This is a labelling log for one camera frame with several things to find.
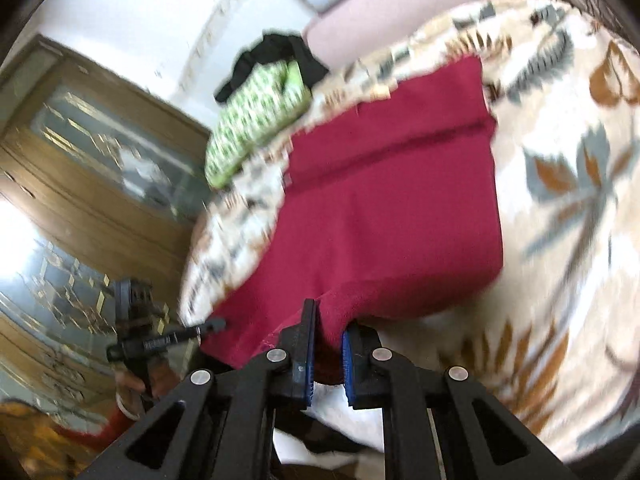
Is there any dark red fleece garment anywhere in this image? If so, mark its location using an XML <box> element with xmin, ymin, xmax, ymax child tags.
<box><xmin>201</xmin><ymin>56</ymin><xmax>503</xmax><ymax>385</ymax></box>

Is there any person's left hand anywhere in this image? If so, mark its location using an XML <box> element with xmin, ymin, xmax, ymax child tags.
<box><xmin>113</xmin><ymin>358</ymin><xmax>188</xmax><ymax>406</ymax></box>

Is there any beige leaf-print blanket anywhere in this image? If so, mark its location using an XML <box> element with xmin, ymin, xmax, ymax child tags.
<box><xmin>178</xmin><ymin>0</ymin><xmax>639</xmax><ymax>463</ymax></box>

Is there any wooden glass-door cabinet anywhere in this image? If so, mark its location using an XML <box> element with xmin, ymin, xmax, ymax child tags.
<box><xmin>1</xmin><ymin>36</ymin><xmax>209</xmax><ymax>428</ymax></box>

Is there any green white patterned pillow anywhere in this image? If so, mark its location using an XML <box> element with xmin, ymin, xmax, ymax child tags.
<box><xmin>204</xmin><ymin>61</ymin><xmax>311</xmax><ymax>188</ymax></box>

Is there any black cloth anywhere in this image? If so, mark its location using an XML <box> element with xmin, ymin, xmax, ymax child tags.
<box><xmin>214</xmin><ymin>32</ymin><xmax>329</xmax><ymax>104</ymax></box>

